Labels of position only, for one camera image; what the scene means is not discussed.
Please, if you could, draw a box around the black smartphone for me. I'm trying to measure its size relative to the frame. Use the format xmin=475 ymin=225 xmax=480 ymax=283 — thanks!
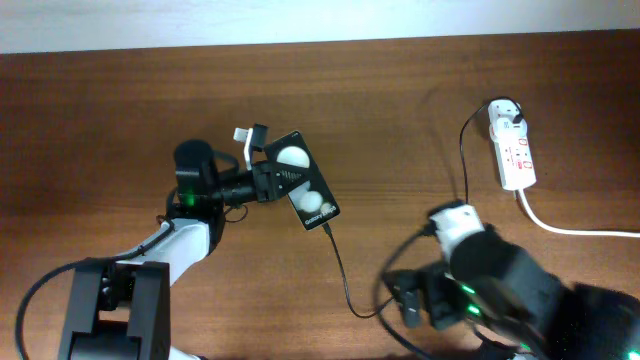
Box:
xmin=265 ymin=131 xmax=341 ymax=231

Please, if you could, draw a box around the black charging cable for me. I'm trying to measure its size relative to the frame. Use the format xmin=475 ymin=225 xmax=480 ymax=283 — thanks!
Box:
xmin=322 ymin=96 xmax=525 ymax=320

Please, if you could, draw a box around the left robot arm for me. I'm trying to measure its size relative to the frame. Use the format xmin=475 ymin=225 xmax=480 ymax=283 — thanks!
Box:
xmin=58 ymin=132 xmax=338 ymax=359

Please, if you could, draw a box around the white USB charger plug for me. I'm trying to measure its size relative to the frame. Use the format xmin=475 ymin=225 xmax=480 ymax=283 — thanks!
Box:
xmin=488 ymin=99 xmax=527 ymax=143

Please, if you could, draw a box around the white power strip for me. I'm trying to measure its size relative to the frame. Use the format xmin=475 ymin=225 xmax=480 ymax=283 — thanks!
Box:
xmin=487 ymin=98 xmax=537 ymax=192

